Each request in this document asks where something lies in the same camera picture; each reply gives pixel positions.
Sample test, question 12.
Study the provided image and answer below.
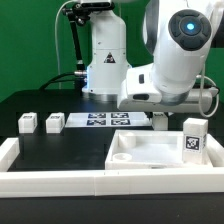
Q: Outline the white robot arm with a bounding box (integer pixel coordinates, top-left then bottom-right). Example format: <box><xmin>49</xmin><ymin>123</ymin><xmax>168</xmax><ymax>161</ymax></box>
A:
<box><xmin>82</xmin><ymin>0</ymin><xmax>224</xmax><ymax>113</ymax></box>

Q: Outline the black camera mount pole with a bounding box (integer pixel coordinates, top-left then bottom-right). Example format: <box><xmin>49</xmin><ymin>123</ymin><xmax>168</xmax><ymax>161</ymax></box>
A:
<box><xmin>62</xmin><ymin>4</ymin><xmax>87</xmax><ymax>78</ymax></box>

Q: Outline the white square table top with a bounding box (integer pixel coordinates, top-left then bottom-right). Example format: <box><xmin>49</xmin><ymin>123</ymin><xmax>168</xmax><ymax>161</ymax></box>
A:
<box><xmin>105</xmin><ymin>130</ymin><xmax>213</xmax><ymax>170</ymax></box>

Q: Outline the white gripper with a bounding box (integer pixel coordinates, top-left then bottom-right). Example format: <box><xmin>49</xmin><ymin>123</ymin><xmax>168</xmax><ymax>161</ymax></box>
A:
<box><xmin>117</xmin><ymin>65</ymin><xmax>212</xmax><ymax>113</ymax></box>

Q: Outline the white U-shaped obstacle fence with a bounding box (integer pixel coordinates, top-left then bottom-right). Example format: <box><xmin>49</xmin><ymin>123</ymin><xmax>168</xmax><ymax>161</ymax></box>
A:
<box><xmin>0</xmin><ymin>136</ymin><xmax>224</xmax><ymax>198</ymax></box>

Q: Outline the white AprilTag base sheet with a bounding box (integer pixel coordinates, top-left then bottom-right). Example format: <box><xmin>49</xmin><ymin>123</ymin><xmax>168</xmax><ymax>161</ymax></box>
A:
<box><xmin>65</xmin><ymin>112</ymin><xmax>151</xmax><ymax>128</ymax></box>

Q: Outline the black cable bundle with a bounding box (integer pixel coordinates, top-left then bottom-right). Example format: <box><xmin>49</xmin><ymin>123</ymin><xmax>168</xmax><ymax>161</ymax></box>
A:
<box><xmin>39</xmin><ymin>71</ymin><xmax>88</xmax><ymax>92</ymax></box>

